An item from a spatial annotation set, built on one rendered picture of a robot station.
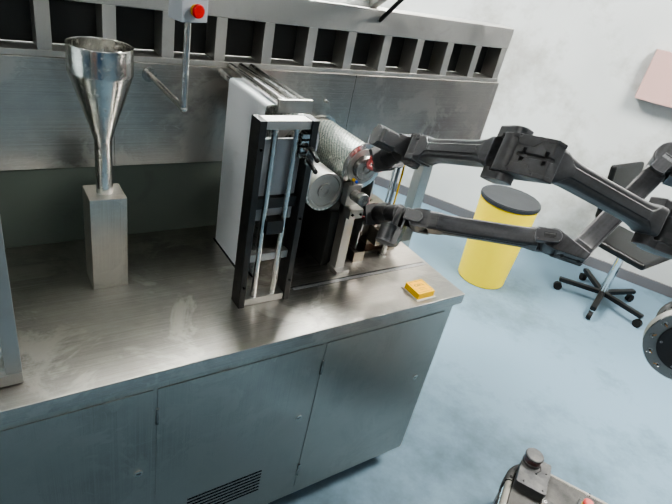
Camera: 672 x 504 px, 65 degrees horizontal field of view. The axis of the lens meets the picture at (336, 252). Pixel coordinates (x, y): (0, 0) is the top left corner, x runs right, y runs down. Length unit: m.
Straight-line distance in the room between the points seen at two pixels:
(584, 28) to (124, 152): 3.39
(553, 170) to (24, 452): 1.25
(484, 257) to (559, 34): 1.70
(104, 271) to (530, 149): 1.10
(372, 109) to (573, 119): 2.57
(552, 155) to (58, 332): 1.16
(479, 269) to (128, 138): 2.59
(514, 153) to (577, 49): 3.31
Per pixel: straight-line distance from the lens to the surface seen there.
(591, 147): 4.42
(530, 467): 2.27
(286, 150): 1.36
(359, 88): 1.97
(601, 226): 1.63
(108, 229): 1.48
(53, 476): 1.52
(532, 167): 1.03
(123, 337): 1.42
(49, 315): 1.51
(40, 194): 1.71
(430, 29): 2.10
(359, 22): 1.90
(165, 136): 1.71
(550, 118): 4.40
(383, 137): 1.40
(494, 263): 3.66
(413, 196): 2.63
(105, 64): 1.30
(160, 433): 1.53
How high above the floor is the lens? 1.82
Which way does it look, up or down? 30 degrees down
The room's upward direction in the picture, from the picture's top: 12 degrees clockwise
